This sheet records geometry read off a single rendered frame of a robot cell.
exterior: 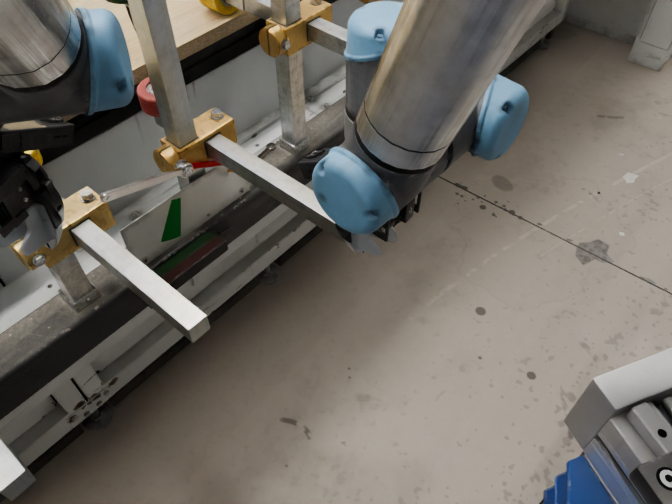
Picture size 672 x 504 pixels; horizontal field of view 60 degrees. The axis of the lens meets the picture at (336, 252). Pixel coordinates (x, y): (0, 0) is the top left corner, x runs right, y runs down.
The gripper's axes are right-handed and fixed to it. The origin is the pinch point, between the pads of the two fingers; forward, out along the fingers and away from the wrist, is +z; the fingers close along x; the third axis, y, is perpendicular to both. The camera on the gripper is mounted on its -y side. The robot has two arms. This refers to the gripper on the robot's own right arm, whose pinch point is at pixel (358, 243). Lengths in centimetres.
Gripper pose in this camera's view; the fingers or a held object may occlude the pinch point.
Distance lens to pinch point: 84.0
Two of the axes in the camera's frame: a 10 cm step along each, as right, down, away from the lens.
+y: 7.6, 5.0, -4.2
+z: 0.0, 6.5, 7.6
